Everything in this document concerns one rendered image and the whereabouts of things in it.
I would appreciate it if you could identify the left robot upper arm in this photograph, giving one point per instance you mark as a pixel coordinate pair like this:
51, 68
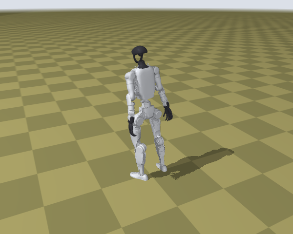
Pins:
129, 77

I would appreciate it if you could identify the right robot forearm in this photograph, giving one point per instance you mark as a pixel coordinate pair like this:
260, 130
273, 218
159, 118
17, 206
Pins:
163, 97

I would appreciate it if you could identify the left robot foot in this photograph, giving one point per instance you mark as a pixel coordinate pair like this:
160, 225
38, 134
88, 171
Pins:
137, 176

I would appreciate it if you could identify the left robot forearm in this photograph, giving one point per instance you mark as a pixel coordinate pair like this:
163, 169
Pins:
131, 110

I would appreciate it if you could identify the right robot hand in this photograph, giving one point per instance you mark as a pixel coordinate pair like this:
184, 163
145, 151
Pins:
168, 112

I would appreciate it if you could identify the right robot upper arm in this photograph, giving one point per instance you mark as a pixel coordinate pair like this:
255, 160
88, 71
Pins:
158, 85

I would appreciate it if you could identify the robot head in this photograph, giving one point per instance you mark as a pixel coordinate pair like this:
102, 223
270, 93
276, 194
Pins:
139, 50

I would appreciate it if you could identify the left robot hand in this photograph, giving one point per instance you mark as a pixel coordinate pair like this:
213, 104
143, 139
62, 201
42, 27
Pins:
130, 126

